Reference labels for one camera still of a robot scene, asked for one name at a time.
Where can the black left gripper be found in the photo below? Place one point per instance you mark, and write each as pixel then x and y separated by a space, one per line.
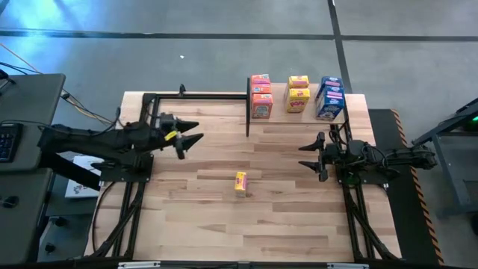
pixel 158 134

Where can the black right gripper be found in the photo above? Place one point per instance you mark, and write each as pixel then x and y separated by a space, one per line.
pixel 347 155

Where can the blue Frosted Flakes cereal box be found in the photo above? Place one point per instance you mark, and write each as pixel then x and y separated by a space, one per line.
pixel 334 92
pixel 329 110
pixel 331 80

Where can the yellow Corn Pops cereal box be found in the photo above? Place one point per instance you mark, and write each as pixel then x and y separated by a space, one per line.
pixel 298 81
pixel 241 181
pixel 297 101

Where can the orange Mini-Wheats cereal box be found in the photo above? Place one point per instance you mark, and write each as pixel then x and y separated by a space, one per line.
pixel 261 89
pixel 262 106
pixel 260 78

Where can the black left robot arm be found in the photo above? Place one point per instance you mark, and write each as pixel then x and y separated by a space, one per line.
pixel 93 140

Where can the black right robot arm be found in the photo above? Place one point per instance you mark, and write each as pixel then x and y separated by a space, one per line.
pixel 411 157

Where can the yellow tape tag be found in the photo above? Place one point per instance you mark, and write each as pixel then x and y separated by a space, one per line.
pixel 171 135

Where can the black mat hazard-striped edge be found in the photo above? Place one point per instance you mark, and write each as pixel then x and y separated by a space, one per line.
pixel 405 231

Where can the white printed box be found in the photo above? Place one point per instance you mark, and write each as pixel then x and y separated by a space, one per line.
pixel 80 188

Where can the black desk support beam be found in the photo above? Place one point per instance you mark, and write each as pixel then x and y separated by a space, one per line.
pixel 67 170

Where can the grey metal cart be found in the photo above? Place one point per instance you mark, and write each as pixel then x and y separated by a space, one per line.
pixel 453 179

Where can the grey desk top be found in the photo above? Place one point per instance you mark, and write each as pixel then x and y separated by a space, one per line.
pixel 37 101
pixel 22 231

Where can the black caster wheel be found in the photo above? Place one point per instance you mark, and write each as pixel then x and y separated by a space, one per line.
pixel 49 247
pixel 59 221

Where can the black device green light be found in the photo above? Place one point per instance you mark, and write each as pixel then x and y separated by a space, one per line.
pixel 471 125

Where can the black backlit keyboard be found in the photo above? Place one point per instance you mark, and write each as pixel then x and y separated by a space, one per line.
pixel 9 143

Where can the black computer mouse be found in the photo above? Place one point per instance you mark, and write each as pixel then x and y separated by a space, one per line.
pixel 10 202

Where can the black aluminium frame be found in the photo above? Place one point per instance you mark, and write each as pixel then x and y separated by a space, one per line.
pixel 112 178
pixel 379 181

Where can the silver metal bracket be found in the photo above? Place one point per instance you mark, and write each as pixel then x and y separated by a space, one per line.
pixel 139 265
pixel 347 266

